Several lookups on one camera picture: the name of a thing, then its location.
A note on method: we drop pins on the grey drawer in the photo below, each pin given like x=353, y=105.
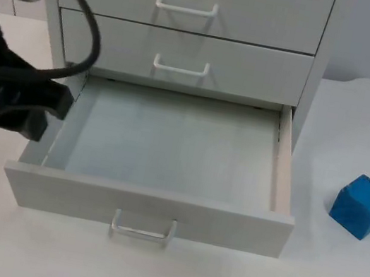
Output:
x=170, y=143

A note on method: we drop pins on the blue cube block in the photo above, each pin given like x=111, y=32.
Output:
x=361, y=207

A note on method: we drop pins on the small grey chest of drawers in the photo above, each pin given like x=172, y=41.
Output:
x=249, y=17

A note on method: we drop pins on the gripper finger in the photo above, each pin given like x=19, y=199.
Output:
x=23, y=122
x=59, y=100

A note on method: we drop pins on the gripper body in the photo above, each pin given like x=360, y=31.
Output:
x=10, y=90

